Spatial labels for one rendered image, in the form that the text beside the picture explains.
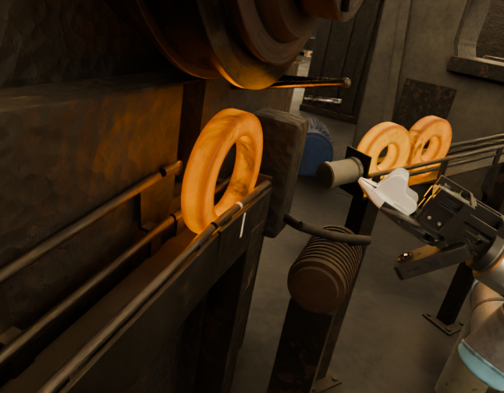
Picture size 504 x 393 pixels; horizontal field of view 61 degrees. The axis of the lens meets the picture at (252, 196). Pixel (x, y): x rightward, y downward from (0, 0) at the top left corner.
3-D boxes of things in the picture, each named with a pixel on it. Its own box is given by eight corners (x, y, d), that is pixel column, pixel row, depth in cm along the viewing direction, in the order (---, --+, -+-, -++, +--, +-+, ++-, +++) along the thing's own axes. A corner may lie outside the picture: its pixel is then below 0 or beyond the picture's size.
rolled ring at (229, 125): (272, 104, 65) (252, 100, 66) (211, 125, 49) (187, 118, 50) (252, 213, 72) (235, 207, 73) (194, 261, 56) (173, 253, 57)
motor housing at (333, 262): (248, 431, 108) (290, 253, 87) (278, 372, 127) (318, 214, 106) (296, 455, 104) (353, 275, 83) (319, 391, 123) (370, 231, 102)
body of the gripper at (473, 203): (438, 171, 65) (510, 215, 63) (404, 214, 70) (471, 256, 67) (436, 186, 59) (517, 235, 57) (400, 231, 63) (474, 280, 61)
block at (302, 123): (226, 224, 88) (244, 110, 78) (242, 211, 94) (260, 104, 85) (275, 242, 84) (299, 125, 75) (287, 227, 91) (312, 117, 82)
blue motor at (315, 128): (280, 179, 272) (291, 127, 258) (280, 151, 324) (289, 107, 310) (328, 187, 272) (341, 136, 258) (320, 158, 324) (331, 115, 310)
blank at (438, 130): (406, 118, 102) (418, 122, 100) (448, 112, 110) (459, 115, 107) (392, 177, 109) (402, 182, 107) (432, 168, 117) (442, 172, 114)
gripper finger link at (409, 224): (388, 193, 66) (438, 224, 64) (381, 202, 67) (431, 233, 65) (384, 203, 62) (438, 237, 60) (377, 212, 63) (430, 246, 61)
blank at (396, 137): (360, 125, 94) (370, 129, 92) (407, 118, 102) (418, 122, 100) (347, 187, 102) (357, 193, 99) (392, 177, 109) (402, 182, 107)
